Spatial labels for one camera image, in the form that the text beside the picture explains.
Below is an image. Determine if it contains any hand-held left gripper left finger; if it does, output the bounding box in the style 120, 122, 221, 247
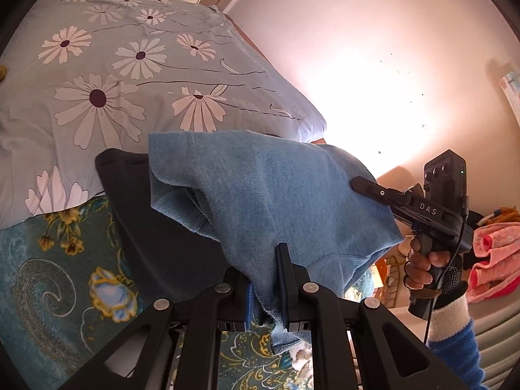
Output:
57, 267, 253, 390

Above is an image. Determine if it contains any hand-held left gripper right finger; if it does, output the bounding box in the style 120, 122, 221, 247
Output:
276, 242, 473, 390

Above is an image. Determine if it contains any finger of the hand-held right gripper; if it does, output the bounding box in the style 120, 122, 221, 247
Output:
351, 176, 412, 208

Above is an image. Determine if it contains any blue sweater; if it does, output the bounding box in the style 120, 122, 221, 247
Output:
147, 130, 404, 356

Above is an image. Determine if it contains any person's right hand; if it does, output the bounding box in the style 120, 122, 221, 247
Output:
403, 247, 469, 314

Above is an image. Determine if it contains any pink cloth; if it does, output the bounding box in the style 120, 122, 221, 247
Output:
466, 223, 520, 304

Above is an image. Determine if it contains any dark grey folded cloth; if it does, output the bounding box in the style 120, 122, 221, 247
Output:
95, 148, 244, 305

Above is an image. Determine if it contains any teal floral blanket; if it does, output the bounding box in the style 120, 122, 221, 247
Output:
0, 195, 374, 390

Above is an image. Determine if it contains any white radiator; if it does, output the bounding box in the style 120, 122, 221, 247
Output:
473, 303, 520, 380

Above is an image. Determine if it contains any daisy print pillow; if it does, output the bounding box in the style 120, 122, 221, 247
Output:
0, 0, 328, 230

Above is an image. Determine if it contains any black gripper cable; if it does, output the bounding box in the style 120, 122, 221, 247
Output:
422, 195, 471, 346

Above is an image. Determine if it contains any wall poster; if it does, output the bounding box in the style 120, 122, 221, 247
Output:
500, 69, 520, 124

